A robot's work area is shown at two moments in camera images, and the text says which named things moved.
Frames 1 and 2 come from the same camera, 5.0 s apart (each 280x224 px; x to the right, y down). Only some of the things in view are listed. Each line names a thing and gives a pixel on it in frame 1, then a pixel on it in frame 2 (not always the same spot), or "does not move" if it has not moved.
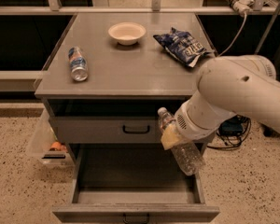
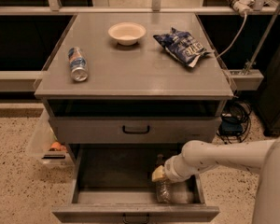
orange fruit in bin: x=56 y=145 does not move
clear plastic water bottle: x=189 y=153 → x=162 y=189
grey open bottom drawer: x=133 y=183 does not move
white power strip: x=242 y=4 does not move
